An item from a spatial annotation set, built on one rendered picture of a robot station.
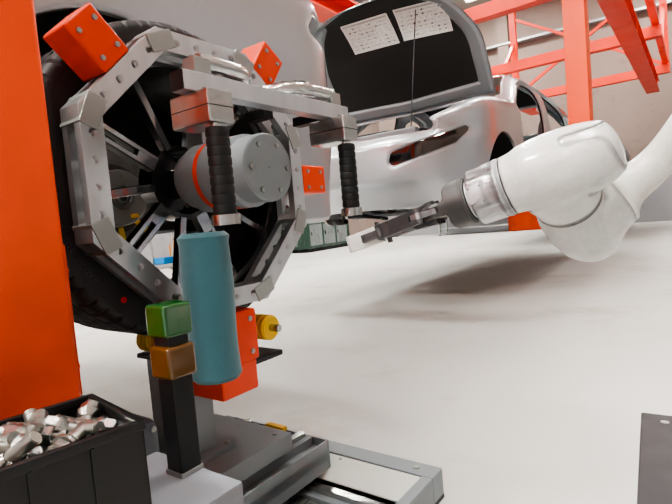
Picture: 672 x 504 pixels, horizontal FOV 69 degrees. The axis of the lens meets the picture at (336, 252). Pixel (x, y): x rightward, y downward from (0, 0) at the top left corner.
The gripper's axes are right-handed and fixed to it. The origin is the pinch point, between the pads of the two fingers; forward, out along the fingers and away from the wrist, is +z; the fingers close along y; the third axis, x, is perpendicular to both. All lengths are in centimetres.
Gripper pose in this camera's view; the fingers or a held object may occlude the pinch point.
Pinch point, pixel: (366, 238)
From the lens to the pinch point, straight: 88.6
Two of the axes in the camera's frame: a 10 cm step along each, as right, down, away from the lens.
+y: -5.2, 1.0, -8.5
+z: -8.0, 3.0, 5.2
